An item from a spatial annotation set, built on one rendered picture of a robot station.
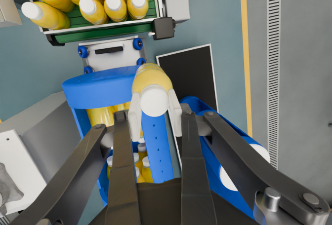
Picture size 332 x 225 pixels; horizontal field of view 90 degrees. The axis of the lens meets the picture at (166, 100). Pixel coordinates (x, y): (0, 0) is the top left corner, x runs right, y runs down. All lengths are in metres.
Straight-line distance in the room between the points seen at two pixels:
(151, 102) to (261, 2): 1.98
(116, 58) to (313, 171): 3.36
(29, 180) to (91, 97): 0.56
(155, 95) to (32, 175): 0.75
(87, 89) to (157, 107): 0.25
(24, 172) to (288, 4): 2.45
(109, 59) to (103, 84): 0.31
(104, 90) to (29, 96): 1.53
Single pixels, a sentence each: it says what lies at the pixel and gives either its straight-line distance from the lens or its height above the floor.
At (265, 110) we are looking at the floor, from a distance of 2.38.
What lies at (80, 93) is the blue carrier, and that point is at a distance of 0.46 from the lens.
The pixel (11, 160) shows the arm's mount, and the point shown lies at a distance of 0.89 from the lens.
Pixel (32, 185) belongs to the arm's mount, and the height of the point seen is 1.01.
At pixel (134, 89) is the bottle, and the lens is 0.26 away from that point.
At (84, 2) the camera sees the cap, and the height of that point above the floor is 1.10.
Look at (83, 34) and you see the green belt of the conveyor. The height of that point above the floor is 0.90.
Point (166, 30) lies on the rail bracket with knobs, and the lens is 0.66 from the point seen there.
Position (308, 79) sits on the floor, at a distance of 2.68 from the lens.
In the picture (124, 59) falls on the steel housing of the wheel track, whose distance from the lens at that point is 0.72.
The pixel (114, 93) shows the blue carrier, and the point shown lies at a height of 1.23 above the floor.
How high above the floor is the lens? 1.64
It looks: 70 degrees down
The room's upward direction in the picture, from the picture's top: 147 degrees clockwise
